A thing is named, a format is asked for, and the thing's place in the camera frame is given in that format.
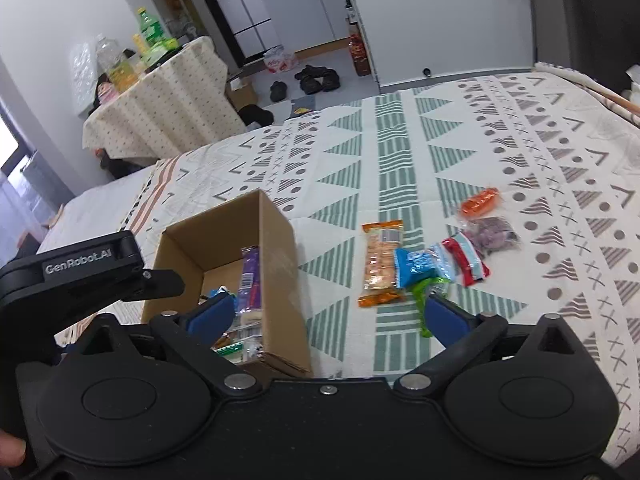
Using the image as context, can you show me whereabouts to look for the red snack packet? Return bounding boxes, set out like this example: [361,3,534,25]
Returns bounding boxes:
[441,231,492,287]

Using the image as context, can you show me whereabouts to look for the pink and white plastic bag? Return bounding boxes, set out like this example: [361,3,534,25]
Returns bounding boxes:
[262,45,300,72]

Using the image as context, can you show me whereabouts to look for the white kitchen cabinet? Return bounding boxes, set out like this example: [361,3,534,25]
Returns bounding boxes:
[259,0,358,56]

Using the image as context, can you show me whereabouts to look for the clear bottle of yellow drink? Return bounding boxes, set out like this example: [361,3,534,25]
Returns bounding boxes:
[95,34,138,93]

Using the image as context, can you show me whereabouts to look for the bubble wrap sheet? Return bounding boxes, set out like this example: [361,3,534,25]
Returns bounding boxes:
[67,42,101,116]

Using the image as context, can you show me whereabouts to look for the grey appliance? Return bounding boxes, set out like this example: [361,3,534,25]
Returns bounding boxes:
[17,152,73,216]

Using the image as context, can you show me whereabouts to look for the window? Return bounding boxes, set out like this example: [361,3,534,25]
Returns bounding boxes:
[0,115,21,171]

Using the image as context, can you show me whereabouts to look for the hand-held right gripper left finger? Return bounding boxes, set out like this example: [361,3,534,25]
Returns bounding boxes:
[75,291,264,400]

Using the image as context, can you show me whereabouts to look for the white bed sheet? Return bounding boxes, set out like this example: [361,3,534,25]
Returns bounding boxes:
[35,165,156,256]

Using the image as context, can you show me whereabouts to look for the red labelled bottle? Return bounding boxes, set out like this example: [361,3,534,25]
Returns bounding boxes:
[347,34,373,77]

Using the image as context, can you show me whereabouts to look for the table with dotted tablecloth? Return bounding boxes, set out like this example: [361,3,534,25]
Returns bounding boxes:
[82,35,246,166]

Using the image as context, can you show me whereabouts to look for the small orange snack packet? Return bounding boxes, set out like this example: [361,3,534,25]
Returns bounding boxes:
[459,186,502,219]

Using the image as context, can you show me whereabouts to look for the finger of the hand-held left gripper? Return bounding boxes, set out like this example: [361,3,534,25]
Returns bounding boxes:
[142,269,187,303]

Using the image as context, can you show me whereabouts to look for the black bag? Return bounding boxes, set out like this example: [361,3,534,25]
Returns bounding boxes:
[239,104,276,128]

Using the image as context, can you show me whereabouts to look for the dark bundle under table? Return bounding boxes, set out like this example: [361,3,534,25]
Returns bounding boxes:
[97,147,157,181]

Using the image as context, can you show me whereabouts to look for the black flat device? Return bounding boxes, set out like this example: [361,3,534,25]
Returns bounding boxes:
[145,47,185,75]

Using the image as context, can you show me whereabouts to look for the black cloth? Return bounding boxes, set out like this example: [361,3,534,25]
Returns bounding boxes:
[90,72,108,111]

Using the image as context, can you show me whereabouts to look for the dark cloth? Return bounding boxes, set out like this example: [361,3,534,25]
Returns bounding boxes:
[15,230,48,258]

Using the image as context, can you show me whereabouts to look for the orange cracker packet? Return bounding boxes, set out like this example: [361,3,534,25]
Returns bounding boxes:
[357,219,407,309]

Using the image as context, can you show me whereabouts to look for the purple snack packet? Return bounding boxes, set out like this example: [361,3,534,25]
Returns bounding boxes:
[236,245,264,330]

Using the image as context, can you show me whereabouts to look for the black framed glass door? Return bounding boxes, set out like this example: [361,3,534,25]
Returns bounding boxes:
[187,0,273,66]

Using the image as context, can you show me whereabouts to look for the bright green snack packet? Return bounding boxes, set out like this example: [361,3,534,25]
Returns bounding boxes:
[411,276,452,339]

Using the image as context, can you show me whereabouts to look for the striped fringed cloth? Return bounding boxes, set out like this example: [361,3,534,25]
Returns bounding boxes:
[534,61,640,128]

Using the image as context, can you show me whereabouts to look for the green soda bottle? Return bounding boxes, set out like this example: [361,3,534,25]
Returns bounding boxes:
[136,7,168,56]

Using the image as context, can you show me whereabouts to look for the clear packet of purple sweets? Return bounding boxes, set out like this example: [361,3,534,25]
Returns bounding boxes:
[464,216,522,257]

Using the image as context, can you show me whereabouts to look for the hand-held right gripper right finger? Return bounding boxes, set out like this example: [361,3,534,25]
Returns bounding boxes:
[395,293,587,401]

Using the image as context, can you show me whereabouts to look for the green tissue pack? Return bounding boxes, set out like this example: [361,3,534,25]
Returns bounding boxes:
[142,39,181,68]

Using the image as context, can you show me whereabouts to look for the pink toy figure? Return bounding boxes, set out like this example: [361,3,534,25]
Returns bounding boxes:
[96,80,121,106]

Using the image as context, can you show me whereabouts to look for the small cardboard box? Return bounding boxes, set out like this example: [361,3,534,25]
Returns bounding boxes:
[226,72,259,111]

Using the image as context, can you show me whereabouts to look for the person's left hand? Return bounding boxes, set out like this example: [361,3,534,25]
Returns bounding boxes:
[0,434,27,467]

